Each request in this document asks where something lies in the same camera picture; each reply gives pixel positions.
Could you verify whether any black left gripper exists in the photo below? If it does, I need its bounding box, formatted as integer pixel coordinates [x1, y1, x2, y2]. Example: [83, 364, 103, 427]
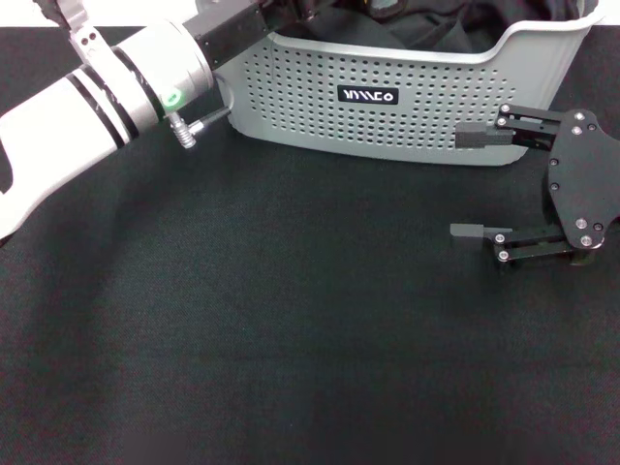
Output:
[181, 0, 272, 67]

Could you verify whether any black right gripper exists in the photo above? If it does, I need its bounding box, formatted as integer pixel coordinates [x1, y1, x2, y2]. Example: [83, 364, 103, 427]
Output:
[449, 103, 620, 266]

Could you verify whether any grey perforated plastic storage box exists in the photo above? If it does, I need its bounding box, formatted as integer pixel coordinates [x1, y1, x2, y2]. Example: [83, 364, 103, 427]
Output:
[198, 0, 606, 169]

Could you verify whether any black crumpled cloth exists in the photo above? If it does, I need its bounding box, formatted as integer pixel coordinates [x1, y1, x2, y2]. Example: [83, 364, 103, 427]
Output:
[261, 0, 597, 54]

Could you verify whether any silver plug with black cable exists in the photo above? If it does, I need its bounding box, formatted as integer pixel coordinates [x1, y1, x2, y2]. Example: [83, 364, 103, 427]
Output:
[167, 79, 236, 149]

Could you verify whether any silver camera mount bracket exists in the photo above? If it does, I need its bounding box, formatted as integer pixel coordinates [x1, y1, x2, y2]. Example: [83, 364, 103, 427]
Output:
[52, 0, 110, 67]

